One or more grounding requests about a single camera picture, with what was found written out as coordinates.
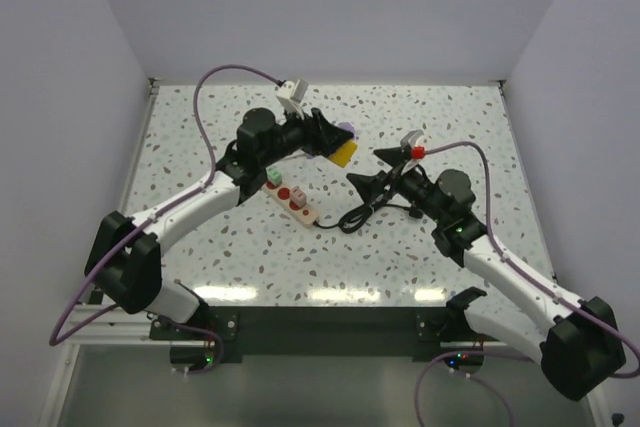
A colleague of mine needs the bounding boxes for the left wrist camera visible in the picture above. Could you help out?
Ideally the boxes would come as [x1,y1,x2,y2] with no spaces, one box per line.
[276,79,309,117]

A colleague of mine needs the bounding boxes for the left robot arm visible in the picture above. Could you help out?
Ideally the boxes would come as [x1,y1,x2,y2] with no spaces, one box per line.
[85,108,356,339]

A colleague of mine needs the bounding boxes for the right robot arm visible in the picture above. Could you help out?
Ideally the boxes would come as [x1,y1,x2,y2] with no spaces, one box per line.
[347,147,626,401]

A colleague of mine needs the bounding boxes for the pink brown USB charger plug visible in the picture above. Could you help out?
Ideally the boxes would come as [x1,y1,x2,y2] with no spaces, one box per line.
[289,187,307,210]

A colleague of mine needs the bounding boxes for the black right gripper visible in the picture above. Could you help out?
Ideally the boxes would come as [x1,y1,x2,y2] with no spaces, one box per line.
[346,147,447,225]

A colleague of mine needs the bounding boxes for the purple power strip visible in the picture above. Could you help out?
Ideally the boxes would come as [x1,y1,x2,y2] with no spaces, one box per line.
[337,122,357,139]

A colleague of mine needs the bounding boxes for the yellow cube socket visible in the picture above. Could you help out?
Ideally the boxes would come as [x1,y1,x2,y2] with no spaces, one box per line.
[327,140,358,168]

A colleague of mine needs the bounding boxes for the green USB charger plug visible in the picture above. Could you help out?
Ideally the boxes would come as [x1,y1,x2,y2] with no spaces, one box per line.
[266,166,283,187]

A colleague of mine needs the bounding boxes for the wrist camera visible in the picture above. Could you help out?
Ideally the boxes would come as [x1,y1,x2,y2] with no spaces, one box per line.
[400,130,426,169]
[276,79,309,117]

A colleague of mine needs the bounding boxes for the beige power strip red sockets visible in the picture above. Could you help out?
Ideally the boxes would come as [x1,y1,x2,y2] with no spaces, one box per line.
[262,181,319,228]

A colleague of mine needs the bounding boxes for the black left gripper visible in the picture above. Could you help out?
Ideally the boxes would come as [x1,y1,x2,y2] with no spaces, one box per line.
[259,101,352,168]

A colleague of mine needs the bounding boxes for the black power cable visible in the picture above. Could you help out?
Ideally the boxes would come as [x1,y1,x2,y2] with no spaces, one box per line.
[313,199,424,234]

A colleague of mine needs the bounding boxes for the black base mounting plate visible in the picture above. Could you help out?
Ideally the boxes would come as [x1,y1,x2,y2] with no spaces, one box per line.
[148,305,506,366]

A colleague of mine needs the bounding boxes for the aluminium rail frame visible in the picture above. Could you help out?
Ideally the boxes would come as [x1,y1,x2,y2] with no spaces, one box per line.
[37,77,616,427]

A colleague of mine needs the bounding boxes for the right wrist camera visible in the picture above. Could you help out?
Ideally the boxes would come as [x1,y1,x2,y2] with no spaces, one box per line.
[400,130,426,169]

